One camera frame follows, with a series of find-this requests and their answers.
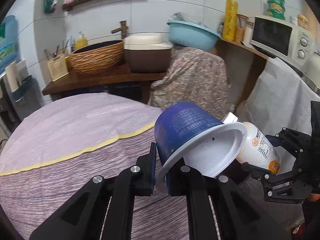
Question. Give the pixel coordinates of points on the white electric kettle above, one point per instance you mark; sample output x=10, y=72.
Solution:
x=311, y=73

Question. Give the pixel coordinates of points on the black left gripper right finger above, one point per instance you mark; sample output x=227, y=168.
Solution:
x=219, y=209

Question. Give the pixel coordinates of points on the paisley patterned cloth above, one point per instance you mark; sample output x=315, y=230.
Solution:
x=194, y=76

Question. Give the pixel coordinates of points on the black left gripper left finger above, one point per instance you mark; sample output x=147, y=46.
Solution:
x=102, y=208

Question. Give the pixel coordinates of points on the light blue plastic basin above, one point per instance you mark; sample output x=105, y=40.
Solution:
x=192, y=35

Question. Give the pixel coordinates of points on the blue yogurt cup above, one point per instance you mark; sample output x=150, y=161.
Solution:
x=186, y=131

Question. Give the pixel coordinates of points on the beige utensil holder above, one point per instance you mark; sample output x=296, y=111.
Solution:
x=57, y=65

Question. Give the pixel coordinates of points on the paper cup stack holder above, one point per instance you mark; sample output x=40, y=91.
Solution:
x=19, y=80

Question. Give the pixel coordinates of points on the woven basket sink bowl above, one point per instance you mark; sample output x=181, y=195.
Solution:
x=98, y=57

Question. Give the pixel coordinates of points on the white microwave oven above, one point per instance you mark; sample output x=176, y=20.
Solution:
x=289, y=42

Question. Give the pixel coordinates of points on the white plastic sheet cover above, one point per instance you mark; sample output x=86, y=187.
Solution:
x=279, y=99

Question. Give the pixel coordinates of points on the brown white lidded bin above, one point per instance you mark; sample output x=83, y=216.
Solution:
x=147, y=53

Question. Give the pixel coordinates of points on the blue water jug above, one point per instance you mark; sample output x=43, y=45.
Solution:
x=9, y=49

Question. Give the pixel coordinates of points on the hand with orange glove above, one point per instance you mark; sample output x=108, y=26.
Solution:
x=313, y=197

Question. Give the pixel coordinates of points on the brass faucet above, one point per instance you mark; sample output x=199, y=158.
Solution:
x=123, y=29

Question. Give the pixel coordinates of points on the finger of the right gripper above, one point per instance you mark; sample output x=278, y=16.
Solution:
x=256, y=172
x=277, y=140

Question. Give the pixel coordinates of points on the purple striped tablecloth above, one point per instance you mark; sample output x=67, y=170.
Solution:
x=61, y=146

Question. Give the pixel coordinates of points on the dark wooden counter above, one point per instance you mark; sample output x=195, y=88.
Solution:
x=116, y=74

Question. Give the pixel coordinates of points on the white orange drink bottle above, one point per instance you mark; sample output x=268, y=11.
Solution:
x=257, y=150

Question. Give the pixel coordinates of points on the yellow soap dispenser bottle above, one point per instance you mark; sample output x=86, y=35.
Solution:
x=81, y=42

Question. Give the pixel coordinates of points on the yellow cylindrical roll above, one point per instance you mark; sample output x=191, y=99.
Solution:
x=230, y=21

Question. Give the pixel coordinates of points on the wooden side shelf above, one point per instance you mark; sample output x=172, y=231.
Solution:
x=243, y=65

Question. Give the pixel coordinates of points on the wicker jar holder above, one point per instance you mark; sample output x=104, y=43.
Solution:
x=241, y=23

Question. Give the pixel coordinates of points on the grey water dispenser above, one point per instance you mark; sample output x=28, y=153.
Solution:
x=9, y=117

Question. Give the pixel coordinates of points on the stacked green bowls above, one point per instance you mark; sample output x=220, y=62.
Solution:
x=276, y=9

